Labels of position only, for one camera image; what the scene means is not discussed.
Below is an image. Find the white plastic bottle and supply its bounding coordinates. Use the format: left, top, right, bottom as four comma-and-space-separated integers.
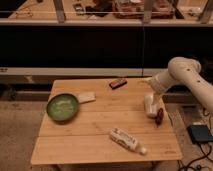
109, 128, 147, 155

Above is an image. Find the black cable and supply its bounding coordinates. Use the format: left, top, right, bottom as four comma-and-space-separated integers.
177, 142, 213, 171

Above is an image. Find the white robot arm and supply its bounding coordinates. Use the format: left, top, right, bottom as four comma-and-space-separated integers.
144, 57, 213, 117

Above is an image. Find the small brown box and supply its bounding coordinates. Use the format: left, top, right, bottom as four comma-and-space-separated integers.
109, 78, 127, 90

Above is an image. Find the brown oval object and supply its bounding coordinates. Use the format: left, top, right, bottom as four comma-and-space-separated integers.
155, 108, 164, 125

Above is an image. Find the wooden table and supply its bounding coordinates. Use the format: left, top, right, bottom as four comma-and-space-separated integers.
31, 78, 182, 165

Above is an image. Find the black power adapter box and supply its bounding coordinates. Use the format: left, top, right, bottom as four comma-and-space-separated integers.
187, 125, 213, 144

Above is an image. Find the green ceramic bowl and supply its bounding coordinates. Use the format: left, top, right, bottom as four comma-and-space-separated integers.
46, 93, 79, 122

